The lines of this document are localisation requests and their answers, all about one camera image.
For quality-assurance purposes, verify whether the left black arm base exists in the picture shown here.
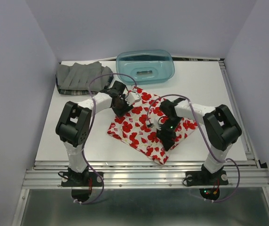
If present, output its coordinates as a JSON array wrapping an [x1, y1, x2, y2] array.
[[57, 169, 104, 205]]

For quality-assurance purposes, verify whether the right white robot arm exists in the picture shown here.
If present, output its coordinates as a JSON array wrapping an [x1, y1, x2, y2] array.
[[157, 97, 242, 184]]

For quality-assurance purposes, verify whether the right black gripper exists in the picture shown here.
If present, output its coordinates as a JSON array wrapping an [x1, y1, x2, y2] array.
[[156, 116, 183, 152]]

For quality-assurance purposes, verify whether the teal laundry basket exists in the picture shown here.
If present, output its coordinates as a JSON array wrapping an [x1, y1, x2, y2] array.
[[116, 49, 175, 85]]

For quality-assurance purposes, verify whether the red floral white skirt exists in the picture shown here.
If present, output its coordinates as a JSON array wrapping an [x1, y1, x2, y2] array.
[[107, 88, 198, 165]]

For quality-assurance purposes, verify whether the navy plaid skirt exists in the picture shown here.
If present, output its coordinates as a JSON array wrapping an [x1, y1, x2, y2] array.
[[56, 72, 114, 96]]

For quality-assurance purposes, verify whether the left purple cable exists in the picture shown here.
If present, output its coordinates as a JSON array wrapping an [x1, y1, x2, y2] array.
[[73, 73, 137, 205]]

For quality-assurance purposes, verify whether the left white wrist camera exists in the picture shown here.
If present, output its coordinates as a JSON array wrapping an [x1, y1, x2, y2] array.
[[125, 88, 141, 106]]

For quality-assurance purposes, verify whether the grey skirt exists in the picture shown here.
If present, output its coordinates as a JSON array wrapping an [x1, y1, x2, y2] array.
[[55, 62, 113, 96]]

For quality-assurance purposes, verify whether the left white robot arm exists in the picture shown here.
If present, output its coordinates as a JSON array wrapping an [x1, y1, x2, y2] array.
[[55, 81, 141, 187]]

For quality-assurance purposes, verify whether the aluminium frame rail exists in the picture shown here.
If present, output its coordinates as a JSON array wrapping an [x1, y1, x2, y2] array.
[[22, 160, 269, 189]]

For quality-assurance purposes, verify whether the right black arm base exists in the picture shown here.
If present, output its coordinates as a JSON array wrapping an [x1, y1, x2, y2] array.
[[182, 169, 229, 201]]

